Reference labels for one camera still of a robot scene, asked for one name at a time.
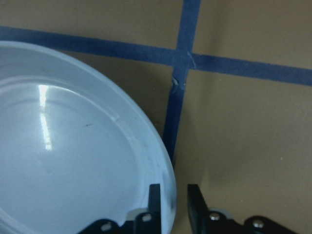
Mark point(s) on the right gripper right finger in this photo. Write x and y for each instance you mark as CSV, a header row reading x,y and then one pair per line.
x,y
206,221

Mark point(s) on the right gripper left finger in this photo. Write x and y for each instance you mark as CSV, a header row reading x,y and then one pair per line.
x,y
147,222

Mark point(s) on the blue plate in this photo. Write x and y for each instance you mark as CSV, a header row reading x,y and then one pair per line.
x,y
74,147

